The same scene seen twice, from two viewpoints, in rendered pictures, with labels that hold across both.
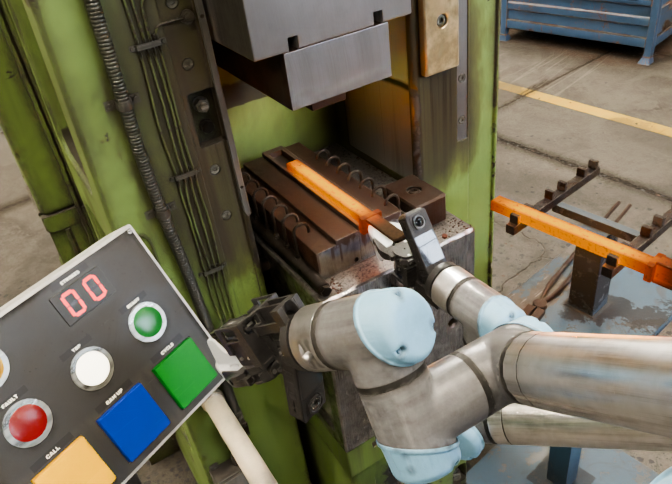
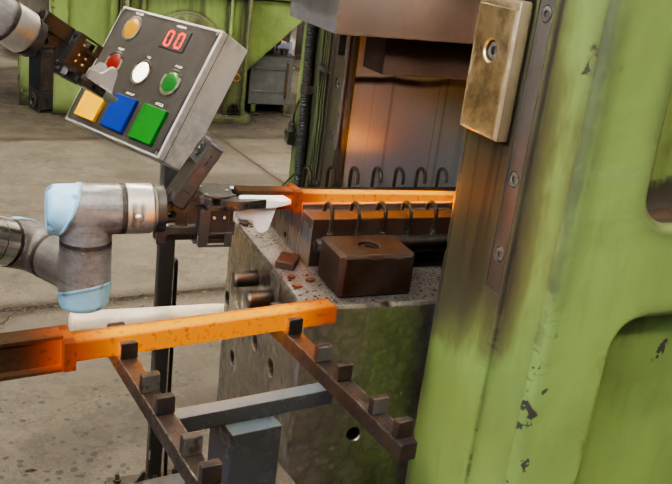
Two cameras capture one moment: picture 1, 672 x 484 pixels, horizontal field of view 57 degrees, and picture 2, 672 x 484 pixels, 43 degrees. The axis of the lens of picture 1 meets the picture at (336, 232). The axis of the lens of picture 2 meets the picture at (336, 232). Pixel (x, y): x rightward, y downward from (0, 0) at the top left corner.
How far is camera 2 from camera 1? 1.79 m
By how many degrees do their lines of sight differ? 82
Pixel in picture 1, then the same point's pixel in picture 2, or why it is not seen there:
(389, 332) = not seen: outside the picture
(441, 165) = (460, 300)
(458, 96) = (504, 207)
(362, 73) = (321, 12)
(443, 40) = (485, 82)
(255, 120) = not seen: hidden behind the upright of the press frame
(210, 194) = (330, 104)
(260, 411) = not seen: hidden behind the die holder
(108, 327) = (162, 64)
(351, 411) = (221, 384)
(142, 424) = (116, 116)
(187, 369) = (147, 122)
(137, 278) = (192, 58)
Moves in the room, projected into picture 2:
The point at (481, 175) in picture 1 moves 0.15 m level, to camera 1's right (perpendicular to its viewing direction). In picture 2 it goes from (507, 403) to (519, 472)
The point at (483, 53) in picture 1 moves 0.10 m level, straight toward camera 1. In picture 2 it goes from (556, 168) to (472, 151)
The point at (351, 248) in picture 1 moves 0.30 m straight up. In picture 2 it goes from (285, 214) to (304, 31)
